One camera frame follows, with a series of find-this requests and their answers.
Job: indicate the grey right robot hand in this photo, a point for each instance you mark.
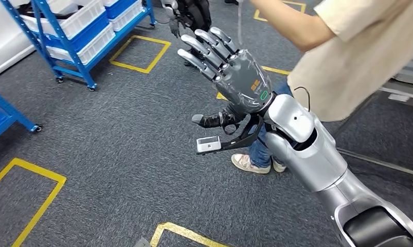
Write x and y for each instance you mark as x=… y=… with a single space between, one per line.
x=243 y=81

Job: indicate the person's forearm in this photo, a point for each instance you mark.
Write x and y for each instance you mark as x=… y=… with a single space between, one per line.
x=288 y=24

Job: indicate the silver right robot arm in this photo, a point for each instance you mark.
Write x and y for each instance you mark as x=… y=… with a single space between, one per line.
x=312 y=160

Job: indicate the blue wheeled shelf rack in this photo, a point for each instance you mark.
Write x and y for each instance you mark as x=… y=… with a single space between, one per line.
x=66 y=44

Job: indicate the blue metal shelf rack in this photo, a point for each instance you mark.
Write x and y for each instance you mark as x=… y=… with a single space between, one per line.
x=8 y=112

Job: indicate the black background robot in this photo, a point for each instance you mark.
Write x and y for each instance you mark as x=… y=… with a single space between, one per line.
x=196 y=13

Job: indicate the person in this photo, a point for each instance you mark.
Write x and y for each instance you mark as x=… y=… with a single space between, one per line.
x=363 y=61

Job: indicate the white plastic bin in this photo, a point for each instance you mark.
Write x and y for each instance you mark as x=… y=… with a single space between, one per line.
x=87 y=17
x=128 y=20
x=97 y=47

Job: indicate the stainless steel table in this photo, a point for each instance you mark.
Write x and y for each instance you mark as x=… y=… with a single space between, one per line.
x=400 y=92

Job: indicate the black trim parts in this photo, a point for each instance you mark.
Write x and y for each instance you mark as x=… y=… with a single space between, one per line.
x=24 y=9

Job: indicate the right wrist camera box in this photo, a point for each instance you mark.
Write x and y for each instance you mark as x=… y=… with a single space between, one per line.
x=209 y=144

